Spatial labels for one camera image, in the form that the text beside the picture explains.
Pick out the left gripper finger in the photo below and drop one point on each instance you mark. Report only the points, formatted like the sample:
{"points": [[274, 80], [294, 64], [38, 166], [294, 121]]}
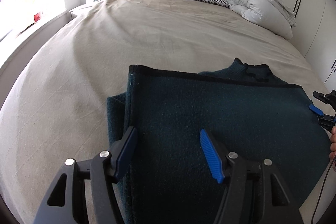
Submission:
{"points": [[66, 200], [256, 191]]}

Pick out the dark teal knit sweater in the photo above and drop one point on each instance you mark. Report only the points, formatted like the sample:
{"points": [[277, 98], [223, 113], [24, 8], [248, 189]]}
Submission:
{"points": [[175, 175]]}

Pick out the person's right hand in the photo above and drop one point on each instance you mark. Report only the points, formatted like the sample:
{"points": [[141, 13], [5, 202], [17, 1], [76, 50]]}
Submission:
{"points": [[333, 144]]}

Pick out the beige bed sheet mattress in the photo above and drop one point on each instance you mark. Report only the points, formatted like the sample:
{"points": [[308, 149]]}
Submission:
{"points": [[56, 108]]}

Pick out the white folded duvet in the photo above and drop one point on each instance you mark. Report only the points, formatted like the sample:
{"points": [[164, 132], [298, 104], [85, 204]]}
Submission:
{"points": [[274, 15]]}

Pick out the white window ledge bench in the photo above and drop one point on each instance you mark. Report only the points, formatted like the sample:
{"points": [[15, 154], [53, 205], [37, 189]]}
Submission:
{"points": [[16, 54]]}

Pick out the small red box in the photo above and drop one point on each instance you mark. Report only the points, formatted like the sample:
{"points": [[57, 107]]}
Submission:
{"points": [[37, 17]]}

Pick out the white bedside table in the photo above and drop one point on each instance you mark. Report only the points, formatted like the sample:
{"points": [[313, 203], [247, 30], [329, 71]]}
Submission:
{"points": [[83, 9]]}

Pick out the white wardrobe with black handles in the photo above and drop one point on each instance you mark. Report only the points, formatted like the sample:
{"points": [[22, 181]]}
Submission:
{"points": [[314, 36]]}

